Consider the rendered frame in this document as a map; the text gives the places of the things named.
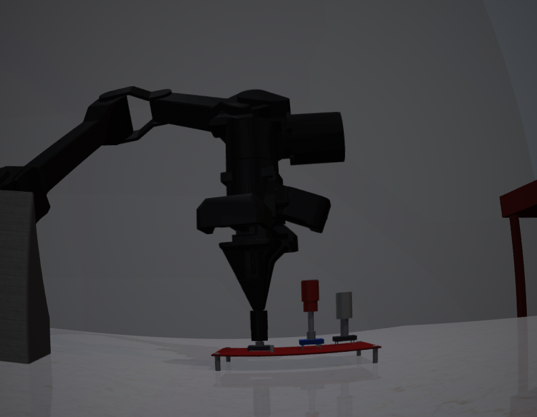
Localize red circuit board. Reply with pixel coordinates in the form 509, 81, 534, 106
212, 279, 382, 371

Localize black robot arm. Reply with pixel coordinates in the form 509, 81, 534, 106
0, 86, 345, 233

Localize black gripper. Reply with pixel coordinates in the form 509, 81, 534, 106
197, 158, 298, 311

